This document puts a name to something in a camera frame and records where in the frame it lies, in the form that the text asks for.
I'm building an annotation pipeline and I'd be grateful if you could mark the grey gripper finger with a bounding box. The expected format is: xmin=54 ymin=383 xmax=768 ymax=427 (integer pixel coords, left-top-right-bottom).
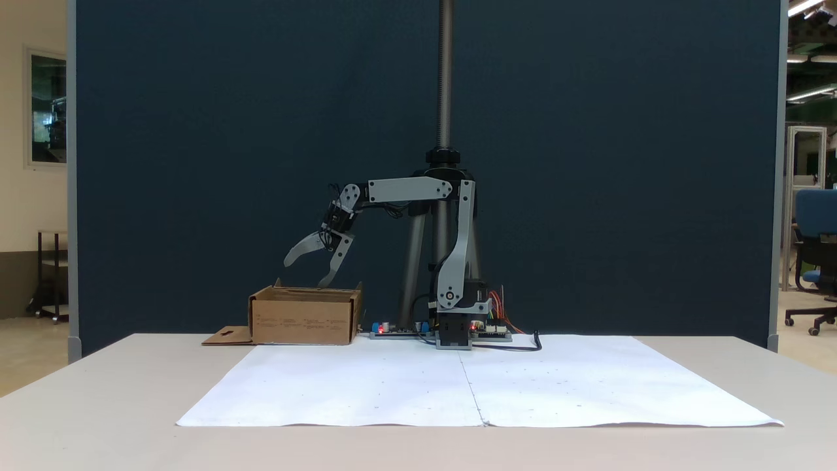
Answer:
xmin=318 ymin=234 xmax=356 ymax=289
xmin=284 ymin=232 xmax=327 ymax=268

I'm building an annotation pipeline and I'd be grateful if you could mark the white metal frame rack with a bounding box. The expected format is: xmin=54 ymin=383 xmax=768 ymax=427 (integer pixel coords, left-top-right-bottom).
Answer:
xmin=783 ymin=125 xmax=829 ymax=292

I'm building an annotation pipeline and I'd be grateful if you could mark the dark wheeled cart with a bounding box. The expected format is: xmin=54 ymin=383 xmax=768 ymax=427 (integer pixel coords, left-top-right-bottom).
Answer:
xmin=26 ymin=229 xmax=69 ymax=324

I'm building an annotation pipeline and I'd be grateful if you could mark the brown cardboard box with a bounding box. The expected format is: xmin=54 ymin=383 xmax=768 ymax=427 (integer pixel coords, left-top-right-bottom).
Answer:
xmin=201 ymin=278 xmax=364 ymax=346

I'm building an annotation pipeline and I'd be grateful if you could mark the white paper sheet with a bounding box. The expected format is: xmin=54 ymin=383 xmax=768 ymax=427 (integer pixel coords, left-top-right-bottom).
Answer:
xmin=458 ymin=334 xmax=785 ymax=428
xmin=176 ymin=343 xmax=486 ymax=428

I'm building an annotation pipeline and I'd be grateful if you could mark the blue office chair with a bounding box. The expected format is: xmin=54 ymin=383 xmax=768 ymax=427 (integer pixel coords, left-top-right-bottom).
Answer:
xmin=784 ymin=188 xmax=837 ymax=337

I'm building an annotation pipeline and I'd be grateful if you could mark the dark blue partition panel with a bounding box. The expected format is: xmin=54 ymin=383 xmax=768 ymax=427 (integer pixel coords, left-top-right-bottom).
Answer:
xmin=67 ymin=0 xmax=788 ymax=364

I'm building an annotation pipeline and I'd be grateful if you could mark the orange wire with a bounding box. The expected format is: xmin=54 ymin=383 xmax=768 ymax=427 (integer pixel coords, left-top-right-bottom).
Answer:
xmin=487 ymin=285 xmax=525 ymax=335

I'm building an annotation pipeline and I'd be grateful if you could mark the blue circuit board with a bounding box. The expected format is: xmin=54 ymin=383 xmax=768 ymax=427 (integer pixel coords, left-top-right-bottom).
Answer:
xmin=368 ymin=320 xmax=436 ymax=340

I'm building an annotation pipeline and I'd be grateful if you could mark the circuit board with coloured wires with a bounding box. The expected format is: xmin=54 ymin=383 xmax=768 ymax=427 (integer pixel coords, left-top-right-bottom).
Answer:
xmin=471 ymin=323 xmax=513 ymax=343

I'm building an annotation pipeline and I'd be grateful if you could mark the metal tripod pole stand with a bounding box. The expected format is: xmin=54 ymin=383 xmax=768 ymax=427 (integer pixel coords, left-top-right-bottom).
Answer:
xmin=398 ymin=0 xmax=485 ymax=332

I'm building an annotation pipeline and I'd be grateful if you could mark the framed window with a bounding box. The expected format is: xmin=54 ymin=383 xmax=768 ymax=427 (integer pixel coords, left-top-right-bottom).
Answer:
xmin=24 ymin=46 xmax=69 ymax=170

